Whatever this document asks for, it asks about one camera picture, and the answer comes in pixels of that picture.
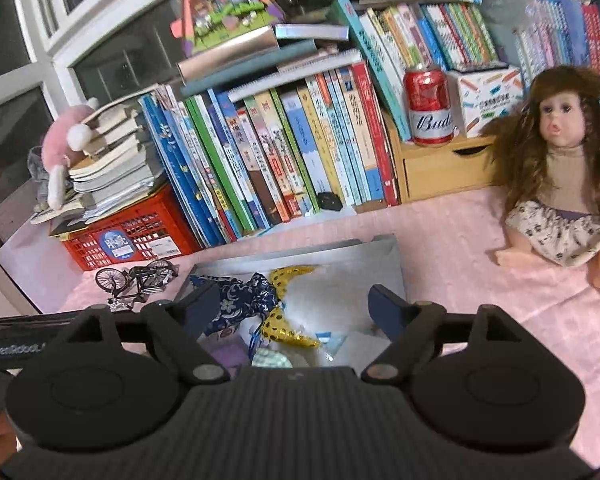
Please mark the gold sequined pouch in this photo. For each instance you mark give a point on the gold sequined pouch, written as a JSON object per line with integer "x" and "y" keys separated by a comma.
{"x": 285, "y": 330}

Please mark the small black device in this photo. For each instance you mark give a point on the small black device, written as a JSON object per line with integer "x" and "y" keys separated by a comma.
{"x": 330, "y": 202}

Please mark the pink triangular toy house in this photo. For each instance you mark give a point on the pink triangular toy house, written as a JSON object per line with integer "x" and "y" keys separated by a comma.
{"x": 225, "y": 5}

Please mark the white window frame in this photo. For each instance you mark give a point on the white window frame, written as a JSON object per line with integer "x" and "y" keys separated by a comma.
{"x": 105, "y": 20}

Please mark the clear plastic bag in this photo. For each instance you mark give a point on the clear plastic bag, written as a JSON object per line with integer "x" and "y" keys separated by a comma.
{"x": 505, "y": 20}

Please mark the row of upright books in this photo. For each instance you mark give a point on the row of upright books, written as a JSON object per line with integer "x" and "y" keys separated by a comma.
{"x": 280, "y": 160}

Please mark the white printed carton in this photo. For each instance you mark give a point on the white printed carton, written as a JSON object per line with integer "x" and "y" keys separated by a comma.
{"x": 485, "y": 95}

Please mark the blue floral pouch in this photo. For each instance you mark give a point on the blue floral pouch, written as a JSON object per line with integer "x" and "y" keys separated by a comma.
{"x": 245, "y": 300}

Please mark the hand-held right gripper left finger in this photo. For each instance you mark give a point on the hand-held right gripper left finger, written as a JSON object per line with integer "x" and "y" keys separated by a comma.
{"x": 200, "y": 305}

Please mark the wooden drawer box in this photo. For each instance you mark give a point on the wooden drawer box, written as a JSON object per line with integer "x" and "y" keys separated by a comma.
{"x": 440, "y": 175}

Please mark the person's left hand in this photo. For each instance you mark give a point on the person's left hand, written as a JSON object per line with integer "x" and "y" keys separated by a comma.
{"x": 0, "y": 435}

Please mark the red beer can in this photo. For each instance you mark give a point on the red beer can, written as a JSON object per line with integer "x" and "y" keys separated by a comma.
{"x": 427, "y": 110}

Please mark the miniature black bicycle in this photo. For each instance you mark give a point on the miniature black bicycle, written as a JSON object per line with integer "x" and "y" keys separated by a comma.
{"x": 140, "y": 275}

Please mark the pink plush toy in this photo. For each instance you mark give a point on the pink plush toy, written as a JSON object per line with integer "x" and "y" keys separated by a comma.
{"x": 60, "y": 135}

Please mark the flat notebooks pile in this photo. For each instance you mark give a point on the flat notebooks pile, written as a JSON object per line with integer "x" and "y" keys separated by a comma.
{"x": 240, "y": 67}

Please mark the red plastic crate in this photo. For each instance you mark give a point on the red plastic crate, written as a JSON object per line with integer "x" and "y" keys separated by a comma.
{"x": 145, "y": 230}

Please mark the doll with brown hair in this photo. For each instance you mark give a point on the doll with brown hair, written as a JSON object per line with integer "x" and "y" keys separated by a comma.
{"x": 560, "y": 110}

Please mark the pink tablecloth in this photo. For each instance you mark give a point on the pink tablecloth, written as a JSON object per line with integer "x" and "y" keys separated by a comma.
{"x": 455, "y": 260}

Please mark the pale white panel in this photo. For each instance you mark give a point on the pale white panel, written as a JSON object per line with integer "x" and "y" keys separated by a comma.
{"x": 30, "y": 270}

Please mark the grey and white cardboard box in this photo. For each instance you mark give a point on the grey and white cardboard box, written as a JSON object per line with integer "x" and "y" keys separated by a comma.
{"x": 375, "y": 260}

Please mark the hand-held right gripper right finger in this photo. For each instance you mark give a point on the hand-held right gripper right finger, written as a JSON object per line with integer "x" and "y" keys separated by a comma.
{"x": 385, "y": 305}

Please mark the stack of worn paperbacks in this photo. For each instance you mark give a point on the stack of worn paperbacks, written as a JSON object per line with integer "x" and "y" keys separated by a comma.
{"x": 115, "y": 170}

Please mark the grey knitted toy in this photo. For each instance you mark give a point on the grey knitted toy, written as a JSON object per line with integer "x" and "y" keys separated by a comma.
{"x": 37, "y": 170}

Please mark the green plaid floral cloth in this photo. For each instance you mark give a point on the green plaid floral cloth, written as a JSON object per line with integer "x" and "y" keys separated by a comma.
{"x": 270, "y": 358}

